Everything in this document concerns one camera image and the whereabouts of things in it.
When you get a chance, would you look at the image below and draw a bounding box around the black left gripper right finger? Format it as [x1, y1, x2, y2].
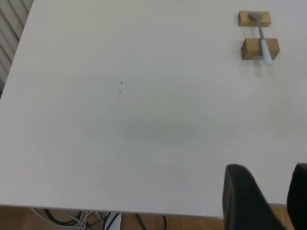
[286, 163, 307, 230]

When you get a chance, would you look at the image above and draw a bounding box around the thick black looped cable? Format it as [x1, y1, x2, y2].
[44, 209, 81, 226]

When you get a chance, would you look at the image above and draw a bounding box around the flat wooden block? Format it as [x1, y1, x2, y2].
[238, 11, 272, 27]

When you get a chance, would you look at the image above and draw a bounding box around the thin black cable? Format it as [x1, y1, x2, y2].
[135, 214, 167, 230]

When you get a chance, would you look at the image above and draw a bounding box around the white table leg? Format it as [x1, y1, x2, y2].
[102, 211, 122, 230]

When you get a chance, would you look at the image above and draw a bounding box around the arched wooden block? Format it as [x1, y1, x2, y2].
[241, 37, 281, 60]

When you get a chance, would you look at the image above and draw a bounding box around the white cable bundle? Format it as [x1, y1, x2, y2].
[30, 207, 106, 230]

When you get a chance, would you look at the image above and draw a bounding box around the spoon with pale blue handle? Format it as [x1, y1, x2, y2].
[248, 12, 273, 65]

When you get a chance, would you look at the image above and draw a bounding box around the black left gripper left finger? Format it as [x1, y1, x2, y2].
[222, 164, 287, 230]

